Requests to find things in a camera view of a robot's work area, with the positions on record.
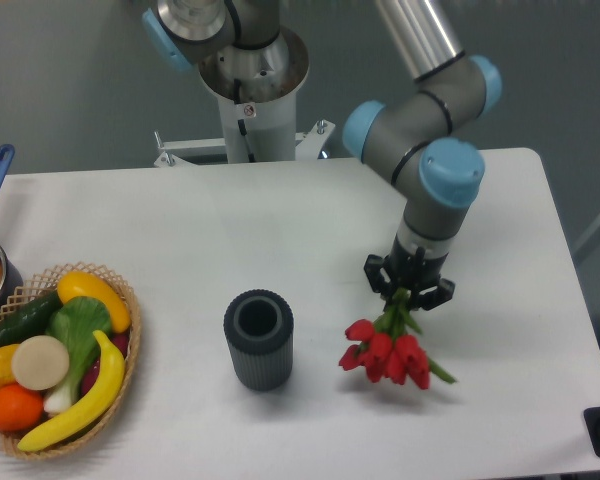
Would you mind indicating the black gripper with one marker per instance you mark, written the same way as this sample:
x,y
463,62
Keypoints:
x,y
412,271

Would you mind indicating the red tulip bouquet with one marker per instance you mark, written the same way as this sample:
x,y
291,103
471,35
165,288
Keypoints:
x,y
388,347

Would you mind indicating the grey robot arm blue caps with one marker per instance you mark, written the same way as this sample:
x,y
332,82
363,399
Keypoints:
x,y
254,66

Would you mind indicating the dark grey ribbed vase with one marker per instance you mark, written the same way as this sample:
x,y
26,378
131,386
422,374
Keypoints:
x,y
259,326

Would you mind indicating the red vegetable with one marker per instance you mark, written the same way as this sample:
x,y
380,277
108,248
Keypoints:
x,y
121,341

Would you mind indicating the yellow banana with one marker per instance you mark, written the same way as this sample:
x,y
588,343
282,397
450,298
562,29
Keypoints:
x,y
86,410

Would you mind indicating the green bok choy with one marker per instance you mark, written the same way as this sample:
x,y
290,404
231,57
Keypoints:
x,y
73,325

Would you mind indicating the yellow squash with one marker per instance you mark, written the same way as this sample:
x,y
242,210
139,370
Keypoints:
x,y
82,284

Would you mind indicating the woven wicker basket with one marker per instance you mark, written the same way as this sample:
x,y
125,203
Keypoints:
x,y
37,286

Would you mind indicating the dark green cucumber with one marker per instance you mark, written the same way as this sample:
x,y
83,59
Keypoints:
x,y
29,320

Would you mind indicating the orange fruit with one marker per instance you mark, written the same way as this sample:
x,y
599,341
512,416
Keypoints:
x,y
20,408

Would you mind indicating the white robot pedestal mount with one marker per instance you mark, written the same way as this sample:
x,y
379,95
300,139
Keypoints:
x,y
253,132

